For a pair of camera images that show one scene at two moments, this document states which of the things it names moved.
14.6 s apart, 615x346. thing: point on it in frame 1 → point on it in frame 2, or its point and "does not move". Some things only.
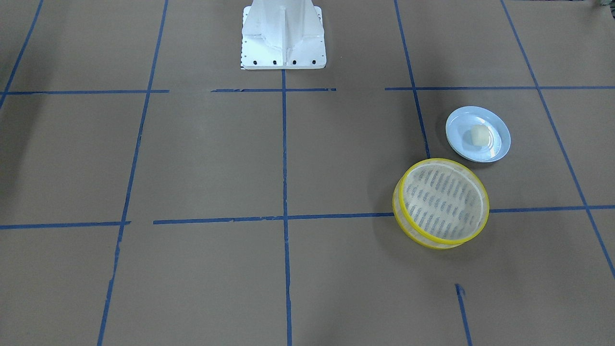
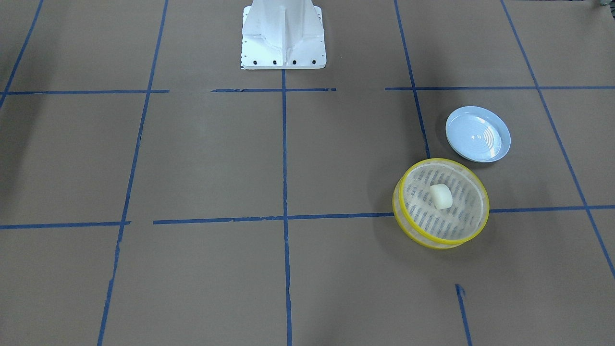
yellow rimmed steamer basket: x=440 y=204 does not move
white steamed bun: x=480 y=135 → x=441 y=196
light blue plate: x=478 y=134 does not move
